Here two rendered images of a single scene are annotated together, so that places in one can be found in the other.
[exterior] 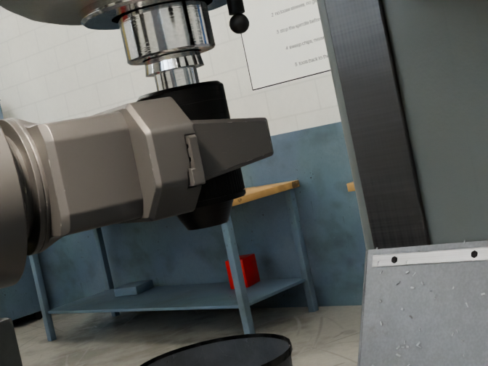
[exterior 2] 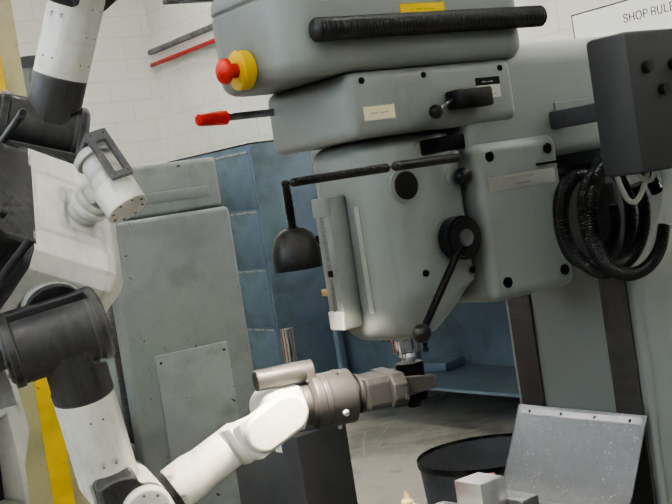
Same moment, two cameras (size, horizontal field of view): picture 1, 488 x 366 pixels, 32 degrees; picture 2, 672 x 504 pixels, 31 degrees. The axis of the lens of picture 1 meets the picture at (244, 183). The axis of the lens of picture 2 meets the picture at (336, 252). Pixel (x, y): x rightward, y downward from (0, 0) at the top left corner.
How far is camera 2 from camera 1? 1.54 m
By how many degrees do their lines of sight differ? 14
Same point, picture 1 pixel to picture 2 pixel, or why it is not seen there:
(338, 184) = not seen: outside the picture
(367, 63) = (521, 314)
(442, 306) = (544, 436)
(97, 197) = (379, 401)
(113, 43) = not seen: hidden behind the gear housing
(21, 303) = (318, 367)
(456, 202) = (556, 387)
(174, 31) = (407, 347)
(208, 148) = (414, 385)
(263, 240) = not seen: hidden behind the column
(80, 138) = (375, 384)
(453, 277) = (551, 423)
